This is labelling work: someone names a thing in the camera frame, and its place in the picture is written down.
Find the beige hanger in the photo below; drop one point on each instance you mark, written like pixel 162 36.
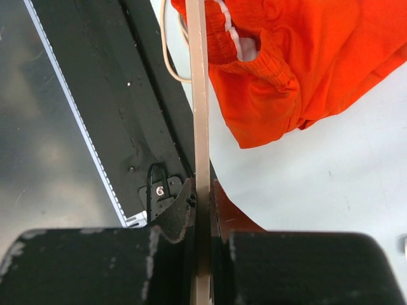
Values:
pixel 196 22

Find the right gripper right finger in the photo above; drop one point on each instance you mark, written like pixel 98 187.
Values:
pixel 253 266

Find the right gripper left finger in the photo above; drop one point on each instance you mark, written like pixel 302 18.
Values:
pixel 148 265

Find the orange shorts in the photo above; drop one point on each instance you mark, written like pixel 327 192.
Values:
pixel 277 66

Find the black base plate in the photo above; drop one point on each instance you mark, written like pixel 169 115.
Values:
pixel 110 53

